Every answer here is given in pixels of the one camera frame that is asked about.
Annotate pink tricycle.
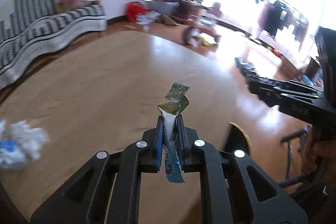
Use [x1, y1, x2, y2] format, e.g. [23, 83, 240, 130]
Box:
[182, 2, 222, 46]

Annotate red bag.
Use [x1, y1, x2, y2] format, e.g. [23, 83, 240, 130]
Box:
[127, 2, 147, 22]

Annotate person's right hand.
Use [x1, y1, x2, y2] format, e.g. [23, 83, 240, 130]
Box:
[302, 126, 336, 188]

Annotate yellow floor toy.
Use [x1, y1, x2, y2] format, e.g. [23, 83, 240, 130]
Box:
[196, 35, 210, 46]

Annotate dark metal chair frame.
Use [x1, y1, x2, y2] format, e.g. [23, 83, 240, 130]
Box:
[278, 132, 315, 188]

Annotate scattered paper sheets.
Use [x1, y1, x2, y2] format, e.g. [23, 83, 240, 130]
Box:
[138, 11, 160, 25]

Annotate green blue snack wrapper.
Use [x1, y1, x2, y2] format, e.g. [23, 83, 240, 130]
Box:
[157, 82, 191, 184]

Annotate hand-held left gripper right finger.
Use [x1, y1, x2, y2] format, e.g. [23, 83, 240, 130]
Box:
[176, 115, 309, 224]

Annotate row of hanging clothes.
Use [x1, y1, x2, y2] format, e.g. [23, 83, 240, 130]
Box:
[255, 0, 313, 41]

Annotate clear plastic bag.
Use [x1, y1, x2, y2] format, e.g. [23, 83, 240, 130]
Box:
[0, 119, 50, 170]

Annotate black and white sofa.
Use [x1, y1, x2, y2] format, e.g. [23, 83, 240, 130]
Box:
[0, 0, 108, 90]

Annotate black trash can gold rim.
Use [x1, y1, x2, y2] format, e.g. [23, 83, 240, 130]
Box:
[226, 122, 253, 161]

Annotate brown paper bag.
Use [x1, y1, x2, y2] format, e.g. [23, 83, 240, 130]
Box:
[157, 15, 180, 26]

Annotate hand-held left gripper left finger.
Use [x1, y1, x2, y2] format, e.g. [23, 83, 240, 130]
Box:
[30, 116, 164, 224]

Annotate white low bench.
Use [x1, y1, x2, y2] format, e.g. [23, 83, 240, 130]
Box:
[144, 0, 179, 14]

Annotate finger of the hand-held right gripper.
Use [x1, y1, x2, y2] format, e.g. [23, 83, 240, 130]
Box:
[235, 57, 324, 91]
[248, 82, 326, 109]

